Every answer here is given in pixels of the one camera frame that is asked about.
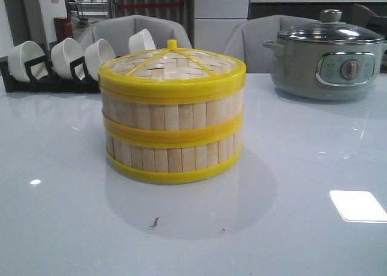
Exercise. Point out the bamboo steamer tier yellow rims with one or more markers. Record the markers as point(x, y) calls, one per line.
point(170, 124)

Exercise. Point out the white refrigerator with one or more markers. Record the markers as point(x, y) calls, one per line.
point(214, 20)

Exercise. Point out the white ceramic bowl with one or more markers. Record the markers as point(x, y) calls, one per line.
point(96, 54)
point(20, 54)
point(63, 54)
point(141, 41)

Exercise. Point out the yellow bamboo steamer lid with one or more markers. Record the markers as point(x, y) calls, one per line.
point(172, 75)

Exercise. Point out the grey chair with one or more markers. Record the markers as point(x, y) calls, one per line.
point(117, 32)
point(245, 42)

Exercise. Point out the glass pot lid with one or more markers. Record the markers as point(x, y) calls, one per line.
point(330, 29)

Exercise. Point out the bamboo steamer tier base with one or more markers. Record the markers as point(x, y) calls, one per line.
point(174, 165)

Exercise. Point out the grey chair left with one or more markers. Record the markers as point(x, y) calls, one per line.
point(117, 32)

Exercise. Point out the red fire cabinet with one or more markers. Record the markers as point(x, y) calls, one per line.
point(63, 28)

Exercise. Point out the black dish rack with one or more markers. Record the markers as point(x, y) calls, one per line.
point(81, 81)

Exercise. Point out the green electric cooking pot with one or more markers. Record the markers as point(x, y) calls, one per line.
point(326, 71)

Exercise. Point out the grey chair right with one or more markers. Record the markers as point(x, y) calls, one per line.
point(245, 42)

